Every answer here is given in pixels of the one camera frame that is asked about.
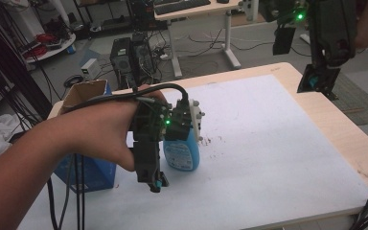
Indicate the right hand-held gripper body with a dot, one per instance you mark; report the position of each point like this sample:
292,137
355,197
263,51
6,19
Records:
332,32

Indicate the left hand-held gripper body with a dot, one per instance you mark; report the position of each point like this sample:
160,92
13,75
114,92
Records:
179,123

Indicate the blue plastic bottle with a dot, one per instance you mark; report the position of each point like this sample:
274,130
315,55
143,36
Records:
182,155

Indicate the person's left hand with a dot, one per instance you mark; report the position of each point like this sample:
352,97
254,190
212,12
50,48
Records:
92,131

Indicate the black computer tower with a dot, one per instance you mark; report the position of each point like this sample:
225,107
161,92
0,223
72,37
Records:
143,57
121,62

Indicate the white table mat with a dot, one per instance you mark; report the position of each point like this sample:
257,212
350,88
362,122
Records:
268,153

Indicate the blue cardboard box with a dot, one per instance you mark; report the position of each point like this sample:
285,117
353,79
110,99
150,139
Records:
87,92

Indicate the white standing desk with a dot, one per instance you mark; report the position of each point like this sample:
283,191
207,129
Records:
226,35

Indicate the small white device box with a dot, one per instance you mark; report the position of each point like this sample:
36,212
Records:
91,68

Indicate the black keyboard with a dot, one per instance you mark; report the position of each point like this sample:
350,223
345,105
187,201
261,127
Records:
182,5

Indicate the round white side table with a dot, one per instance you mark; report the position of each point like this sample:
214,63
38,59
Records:
60,48

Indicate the black equipment rack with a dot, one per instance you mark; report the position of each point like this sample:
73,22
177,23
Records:
3,57

